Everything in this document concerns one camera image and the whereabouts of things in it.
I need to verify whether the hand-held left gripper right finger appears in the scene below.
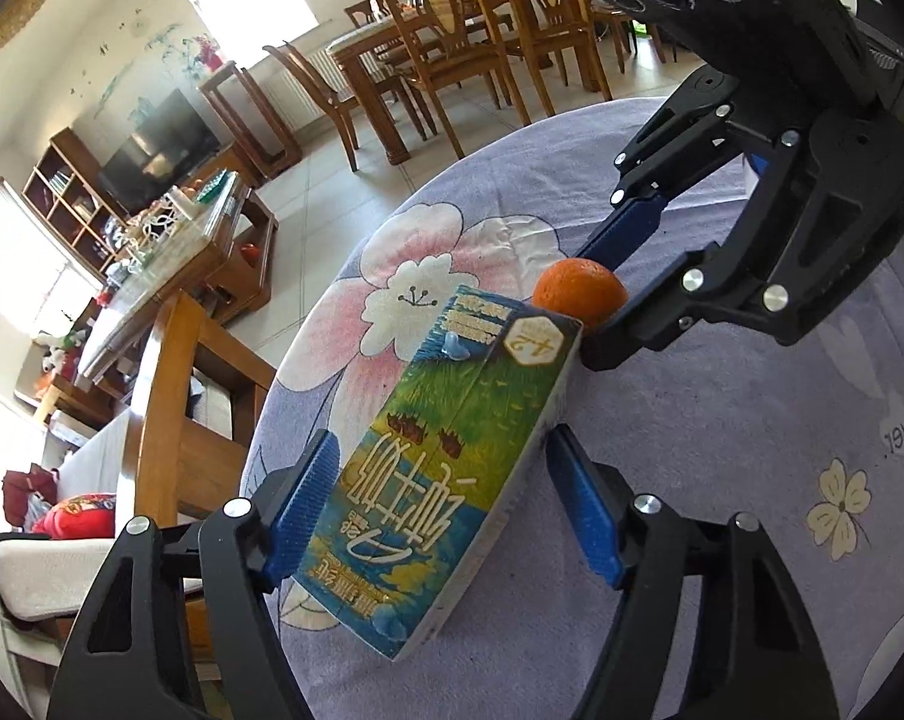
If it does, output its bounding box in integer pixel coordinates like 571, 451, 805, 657
545, 424, 861, 720

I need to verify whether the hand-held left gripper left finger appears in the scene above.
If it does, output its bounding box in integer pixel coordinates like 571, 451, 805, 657
47, 427, 342, 720

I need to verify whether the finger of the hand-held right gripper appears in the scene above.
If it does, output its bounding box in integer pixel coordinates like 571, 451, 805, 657
582, 106, 904, 374
572, 69, 747, 265

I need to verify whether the orange fruit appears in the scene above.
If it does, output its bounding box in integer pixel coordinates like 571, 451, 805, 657
533, 258, 627, 335

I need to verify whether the blue green milk carton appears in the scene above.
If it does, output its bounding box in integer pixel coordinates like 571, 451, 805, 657
294, 283, 584, 662

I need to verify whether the purple floral tablecloth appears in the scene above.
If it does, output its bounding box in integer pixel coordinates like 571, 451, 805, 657
238, 94, 904, 720

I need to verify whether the wooden sofa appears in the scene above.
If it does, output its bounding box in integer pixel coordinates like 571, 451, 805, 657
0, 291, 277, 720

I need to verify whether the red cushion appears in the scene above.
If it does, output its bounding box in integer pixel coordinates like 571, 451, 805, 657
32, 493, 117, 539

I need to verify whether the wooden coffee table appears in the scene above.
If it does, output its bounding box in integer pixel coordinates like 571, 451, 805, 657
73, 165, 280, 406

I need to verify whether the wooden dining table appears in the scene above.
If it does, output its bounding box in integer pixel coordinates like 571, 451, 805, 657
324, 0, 618, 166

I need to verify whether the black television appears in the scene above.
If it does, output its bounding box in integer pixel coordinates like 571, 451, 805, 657
95, 88, 222, 215

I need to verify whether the wooden bookshelf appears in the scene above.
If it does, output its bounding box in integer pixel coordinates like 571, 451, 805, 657
23, 127, 134, 278

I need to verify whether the tall wooden stand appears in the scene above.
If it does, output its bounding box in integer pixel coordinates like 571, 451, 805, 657
197, 60, 304, 182

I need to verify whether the window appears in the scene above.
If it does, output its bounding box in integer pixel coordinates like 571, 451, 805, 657
174, 0, 319, 68

